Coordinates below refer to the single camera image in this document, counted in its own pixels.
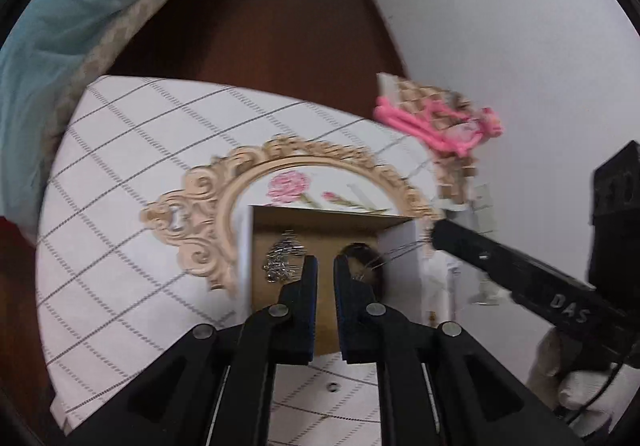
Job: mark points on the person's right hand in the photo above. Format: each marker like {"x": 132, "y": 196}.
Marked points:
{"x": 555, "y": 366}

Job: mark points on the checkered woven basket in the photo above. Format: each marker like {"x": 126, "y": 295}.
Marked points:
{"x": 452, "y": 171}

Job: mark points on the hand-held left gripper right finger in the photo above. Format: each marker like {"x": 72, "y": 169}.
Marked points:
{"x": 341, "y": 286}

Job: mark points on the white grid tablecloth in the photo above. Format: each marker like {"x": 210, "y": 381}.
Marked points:
{"x": 125, "y": 226}

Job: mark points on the cardboard box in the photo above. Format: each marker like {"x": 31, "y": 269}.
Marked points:
{"x": 320, "y": 236}

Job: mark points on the pink plastic hanger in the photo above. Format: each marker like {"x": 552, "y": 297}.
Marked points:
{"x": 415, "y": 126}

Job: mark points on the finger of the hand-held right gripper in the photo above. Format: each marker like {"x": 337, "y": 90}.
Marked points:
{"x": 470, "y": 251}

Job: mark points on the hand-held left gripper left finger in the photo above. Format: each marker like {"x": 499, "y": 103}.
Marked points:
{"x": 309, "y": 286}

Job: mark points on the ornate gold framed rose tray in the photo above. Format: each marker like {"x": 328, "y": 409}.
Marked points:
{"x": 210, "y": 206}

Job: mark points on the teal blanket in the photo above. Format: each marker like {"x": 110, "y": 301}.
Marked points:
{"x": 55, "y": 21}

